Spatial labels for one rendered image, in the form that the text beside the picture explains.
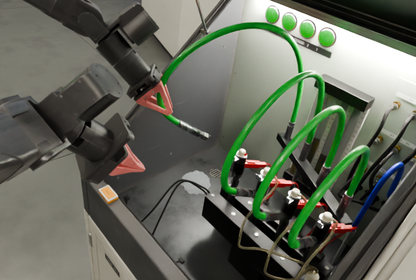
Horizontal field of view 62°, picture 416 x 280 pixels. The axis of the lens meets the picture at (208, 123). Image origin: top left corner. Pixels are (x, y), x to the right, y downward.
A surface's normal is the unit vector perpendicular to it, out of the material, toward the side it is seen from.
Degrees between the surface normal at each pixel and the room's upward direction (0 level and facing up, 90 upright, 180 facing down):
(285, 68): 90
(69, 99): 67
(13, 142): 47
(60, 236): 0
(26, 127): 42
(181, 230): 0
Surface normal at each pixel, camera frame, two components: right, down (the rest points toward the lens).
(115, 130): -0.53, -0.45
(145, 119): 0.67, 0.50
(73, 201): 0.13, -0.81
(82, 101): -0.04, 0.20
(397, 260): -0.68, 0.11
